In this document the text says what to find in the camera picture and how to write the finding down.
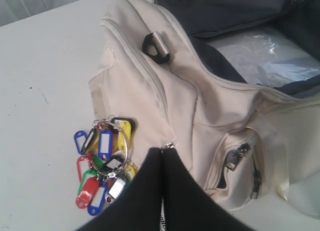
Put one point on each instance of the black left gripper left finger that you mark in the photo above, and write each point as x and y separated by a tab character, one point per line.
139	206

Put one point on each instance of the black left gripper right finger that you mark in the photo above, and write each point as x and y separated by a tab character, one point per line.
186	206

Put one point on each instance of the colourful key tag bunch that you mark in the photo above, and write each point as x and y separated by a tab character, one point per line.
103	166

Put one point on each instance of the cream duffel bag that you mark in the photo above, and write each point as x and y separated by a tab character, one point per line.
239	141

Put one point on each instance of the clear plastic packaged filler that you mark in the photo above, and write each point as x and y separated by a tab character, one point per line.
265	56

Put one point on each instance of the white backdrop curtain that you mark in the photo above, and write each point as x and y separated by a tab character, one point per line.
14	10

